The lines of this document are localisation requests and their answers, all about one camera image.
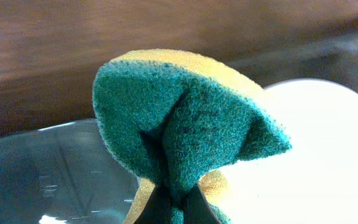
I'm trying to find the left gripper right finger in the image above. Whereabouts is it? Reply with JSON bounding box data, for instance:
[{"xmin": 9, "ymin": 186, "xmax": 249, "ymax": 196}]
[{"xmin": 183, "ymin": 185, "xmax": 221, "ymax": 224}]

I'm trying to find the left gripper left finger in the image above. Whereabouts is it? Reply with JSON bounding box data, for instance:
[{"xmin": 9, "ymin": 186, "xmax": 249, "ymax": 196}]
[{"xmin": 134, "ymin": 187, "xmax": 172, "ymax": 224}]

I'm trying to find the white plate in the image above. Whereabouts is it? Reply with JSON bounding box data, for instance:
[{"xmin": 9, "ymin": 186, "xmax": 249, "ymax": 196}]
[{"xmin": 219, "ymin": 79, "xmax": 358, "ymax": 224}]

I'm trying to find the green yellow sponge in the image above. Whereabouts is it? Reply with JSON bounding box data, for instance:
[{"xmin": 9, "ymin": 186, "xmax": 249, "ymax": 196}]
[{"xmin": 92, "ymin": 49, "xmax": 291, "ymax": 223}]

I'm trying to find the large grey tray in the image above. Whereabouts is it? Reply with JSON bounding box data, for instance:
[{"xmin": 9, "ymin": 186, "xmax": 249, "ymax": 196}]
[{"xmin": 0, "ymin": 31, "xmax": 358, "ymax": 223}]

